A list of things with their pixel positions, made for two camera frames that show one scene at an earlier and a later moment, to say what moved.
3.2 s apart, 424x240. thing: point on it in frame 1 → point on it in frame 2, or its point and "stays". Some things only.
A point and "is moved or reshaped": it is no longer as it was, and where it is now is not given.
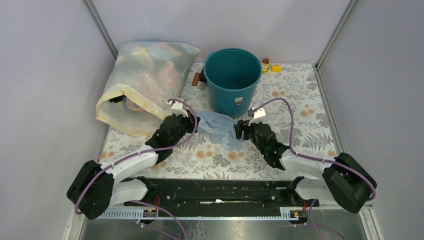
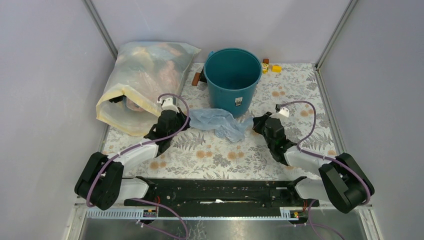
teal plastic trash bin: x=232 y=74 stays
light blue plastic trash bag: x=221 y=130 is moved or reshaped
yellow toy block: x=276 y=68 stays
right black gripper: x=241 y=126 → x=258 y=121
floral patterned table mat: x=289 y=100 stays
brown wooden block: x=195 y=79 stays
